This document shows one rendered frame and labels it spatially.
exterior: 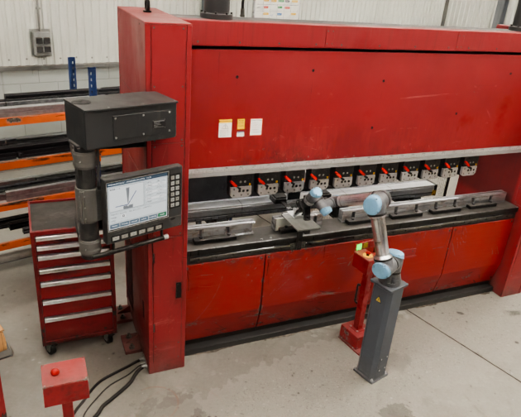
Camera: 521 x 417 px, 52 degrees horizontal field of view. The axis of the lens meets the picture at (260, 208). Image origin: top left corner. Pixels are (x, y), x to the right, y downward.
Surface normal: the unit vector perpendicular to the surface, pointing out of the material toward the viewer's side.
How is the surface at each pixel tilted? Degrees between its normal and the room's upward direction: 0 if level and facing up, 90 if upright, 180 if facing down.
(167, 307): 90
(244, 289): 90
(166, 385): 0
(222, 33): 90
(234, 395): 0
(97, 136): 90
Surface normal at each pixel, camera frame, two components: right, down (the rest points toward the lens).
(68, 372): 0.07, -0.91
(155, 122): 0.64, 0.37
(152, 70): 0.39, 0.41
